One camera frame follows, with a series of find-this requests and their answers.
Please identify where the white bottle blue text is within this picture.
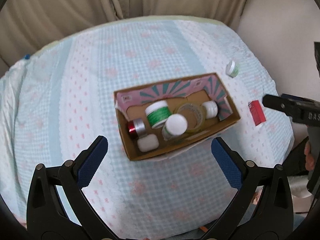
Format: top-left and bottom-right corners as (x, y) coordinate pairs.
(162, 114), (188, 141)

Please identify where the person's right hand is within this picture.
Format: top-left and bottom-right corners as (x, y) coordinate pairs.
(304, 140), (315, 171)

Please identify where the white earbuds case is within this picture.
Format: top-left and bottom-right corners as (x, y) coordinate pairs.
(137, 134), (159, 153)

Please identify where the red cap silver jar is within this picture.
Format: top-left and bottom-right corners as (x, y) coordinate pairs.
(126, 118), (148, 140)

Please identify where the beige curtain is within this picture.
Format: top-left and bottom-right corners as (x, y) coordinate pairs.
(1, 0), (247, 70)

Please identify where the blue checkered bed sheet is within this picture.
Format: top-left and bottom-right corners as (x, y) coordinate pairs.
(1, 17), (293, 239)

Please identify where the open cardboard box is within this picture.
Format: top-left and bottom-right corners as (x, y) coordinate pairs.
(114, 73), (240, 161)

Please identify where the pale green cream jar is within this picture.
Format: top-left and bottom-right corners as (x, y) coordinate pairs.
(226, 60), (239, 78)

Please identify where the red small box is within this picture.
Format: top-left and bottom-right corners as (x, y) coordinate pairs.
(248, 100), (266, 126)

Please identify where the green label white jar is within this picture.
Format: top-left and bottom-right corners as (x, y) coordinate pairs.
(145, 100), (172, 129)

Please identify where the black lid L'Oreal jar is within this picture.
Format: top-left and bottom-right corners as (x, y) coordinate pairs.
(201, 100), (219, 119)

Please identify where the yellow tape roll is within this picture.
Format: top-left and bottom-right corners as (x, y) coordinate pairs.
(174, 102), (205, 133)

